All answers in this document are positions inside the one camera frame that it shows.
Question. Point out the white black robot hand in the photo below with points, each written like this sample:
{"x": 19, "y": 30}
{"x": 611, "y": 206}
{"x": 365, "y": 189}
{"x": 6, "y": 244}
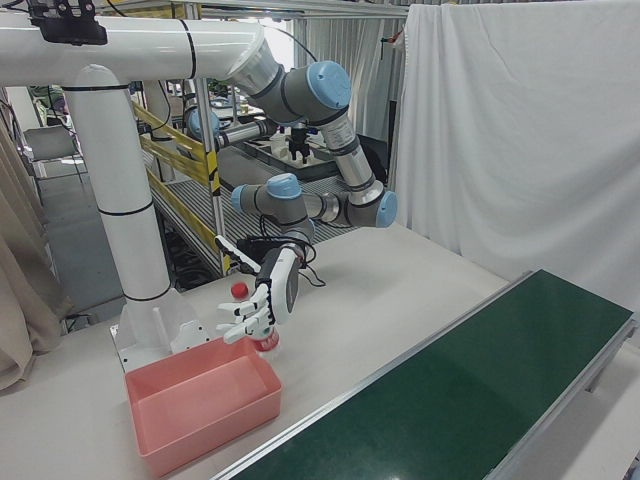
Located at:
{"x": 282, "y": 290}

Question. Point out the clear water bottle red cap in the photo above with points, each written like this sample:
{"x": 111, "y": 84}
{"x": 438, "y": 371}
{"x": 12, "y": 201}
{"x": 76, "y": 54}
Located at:
{"x": 266, "y": 344}

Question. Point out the distant silver blue robot arm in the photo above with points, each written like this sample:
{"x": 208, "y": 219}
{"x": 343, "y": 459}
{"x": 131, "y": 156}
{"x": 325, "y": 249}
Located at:
{"x": 240, "y": 132}

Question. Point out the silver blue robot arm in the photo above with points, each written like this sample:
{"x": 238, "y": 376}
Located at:
{"x": 345, "y": 145}

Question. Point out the pink plastic basket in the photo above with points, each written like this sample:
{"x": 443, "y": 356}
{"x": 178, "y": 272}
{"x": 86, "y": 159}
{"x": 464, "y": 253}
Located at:
{"x": 200, "y": 400}

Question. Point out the distant black robot gripper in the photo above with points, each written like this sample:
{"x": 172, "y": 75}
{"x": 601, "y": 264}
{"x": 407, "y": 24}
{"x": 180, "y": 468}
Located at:
{"x": 299, "y": 145}

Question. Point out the yellow safety railing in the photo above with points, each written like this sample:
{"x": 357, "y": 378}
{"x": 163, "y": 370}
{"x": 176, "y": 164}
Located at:
{"x": 200, "y": 160}

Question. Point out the black office chair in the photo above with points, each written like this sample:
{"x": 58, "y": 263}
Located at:
{"x": 375, "y": 157}

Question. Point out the white tubular robot stand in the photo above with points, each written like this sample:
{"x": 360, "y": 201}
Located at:
{"x": 125, "y": 200}

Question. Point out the green conveyor belt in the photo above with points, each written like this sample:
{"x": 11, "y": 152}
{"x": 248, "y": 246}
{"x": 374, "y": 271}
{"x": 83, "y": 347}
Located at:
{"x": 450, "y": 390}

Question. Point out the beige curtain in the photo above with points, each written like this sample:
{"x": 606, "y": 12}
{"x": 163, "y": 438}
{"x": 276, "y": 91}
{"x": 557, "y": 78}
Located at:
{"x": 25, "y": 280}

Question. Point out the white folding chair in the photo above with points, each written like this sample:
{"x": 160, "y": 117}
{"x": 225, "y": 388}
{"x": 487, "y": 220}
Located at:
{"x": 50, "y": 147}

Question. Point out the white curtain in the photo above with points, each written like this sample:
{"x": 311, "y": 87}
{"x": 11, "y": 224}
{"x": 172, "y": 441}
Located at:
{"x": 525, "y": 140}

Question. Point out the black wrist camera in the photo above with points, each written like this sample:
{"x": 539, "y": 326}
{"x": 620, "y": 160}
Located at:
{"x": 255, "y": 247}

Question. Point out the black overhead camera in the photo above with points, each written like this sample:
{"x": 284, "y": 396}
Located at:
{"x": 67, "y": 25}

